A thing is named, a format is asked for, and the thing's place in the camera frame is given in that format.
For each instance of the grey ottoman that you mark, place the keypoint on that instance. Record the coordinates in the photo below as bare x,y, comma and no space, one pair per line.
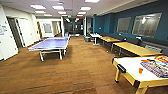
87,39

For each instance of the small white table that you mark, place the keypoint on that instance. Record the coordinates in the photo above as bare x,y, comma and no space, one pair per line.
95,35

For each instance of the long wooden table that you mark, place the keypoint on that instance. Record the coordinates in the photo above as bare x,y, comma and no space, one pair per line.
140,49
109,39

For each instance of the blue ping pong table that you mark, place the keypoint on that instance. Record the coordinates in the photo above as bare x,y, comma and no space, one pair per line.
50,43

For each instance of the rectangular ceiling light panel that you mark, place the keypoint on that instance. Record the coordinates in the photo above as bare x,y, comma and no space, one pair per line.
85,8
38,6
57,7

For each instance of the interior glass window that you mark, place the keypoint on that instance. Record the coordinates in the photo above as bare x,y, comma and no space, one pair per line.
146,25
123,25

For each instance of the yellow air hockey table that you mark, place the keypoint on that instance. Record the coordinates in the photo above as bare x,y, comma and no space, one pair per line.
133,66

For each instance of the small orange cup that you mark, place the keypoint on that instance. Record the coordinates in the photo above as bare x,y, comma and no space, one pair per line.
140,70

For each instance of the grey double door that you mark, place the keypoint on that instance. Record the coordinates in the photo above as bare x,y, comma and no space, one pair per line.
15,31

